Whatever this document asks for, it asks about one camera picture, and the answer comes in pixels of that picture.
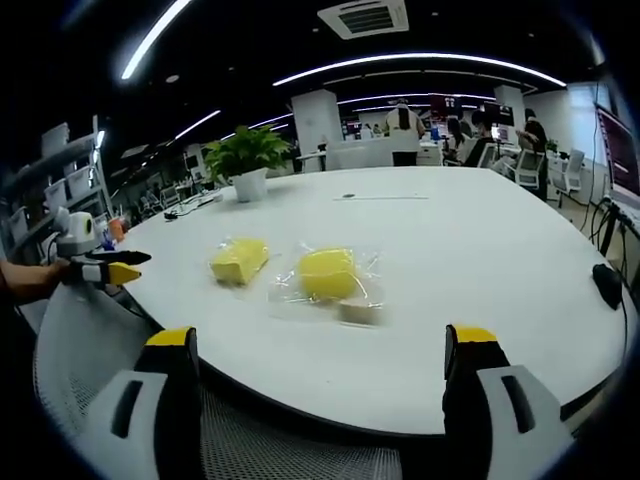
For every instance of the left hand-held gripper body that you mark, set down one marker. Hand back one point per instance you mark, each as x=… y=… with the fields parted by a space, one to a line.
x=75 y=235

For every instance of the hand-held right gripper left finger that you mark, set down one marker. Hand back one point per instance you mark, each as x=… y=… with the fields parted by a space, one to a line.
x=150 y=400

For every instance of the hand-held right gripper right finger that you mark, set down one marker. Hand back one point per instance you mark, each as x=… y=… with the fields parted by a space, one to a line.
x=495 y=400

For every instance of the rectangular yellow silicone block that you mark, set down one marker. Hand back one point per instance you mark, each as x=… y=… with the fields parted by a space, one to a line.
x=239 y=261

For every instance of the small beige silicone block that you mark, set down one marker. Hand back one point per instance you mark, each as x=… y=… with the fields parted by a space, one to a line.
x=359 y=312

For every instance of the round yellow silicone block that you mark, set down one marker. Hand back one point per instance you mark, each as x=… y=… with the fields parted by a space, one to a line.
x=327 y=275

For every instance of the white mesh office chair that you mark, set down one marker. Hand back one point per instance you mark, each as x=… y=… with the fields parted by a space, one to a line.
x=125 y=350

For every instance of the black computer mouse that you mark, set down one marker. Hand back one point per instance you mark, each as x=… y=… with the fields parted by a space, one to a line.
x=607 y=285

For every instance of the green potted plant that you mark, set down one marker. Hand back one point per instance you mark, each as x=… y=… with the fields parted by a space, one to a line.
x=247 y=160

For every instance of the clear plastic bag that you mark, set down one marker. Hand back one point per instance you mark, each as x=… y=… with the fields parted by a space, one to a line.
x=327 y=282

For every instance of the computer monitor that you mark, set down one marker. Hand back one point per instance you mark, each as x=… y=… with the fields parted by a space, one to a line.
x=620 y=155

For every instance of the ceiling air conditioner vent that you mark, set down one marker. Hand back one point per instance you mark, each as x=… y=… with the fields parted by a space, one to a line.
x=365 y=17

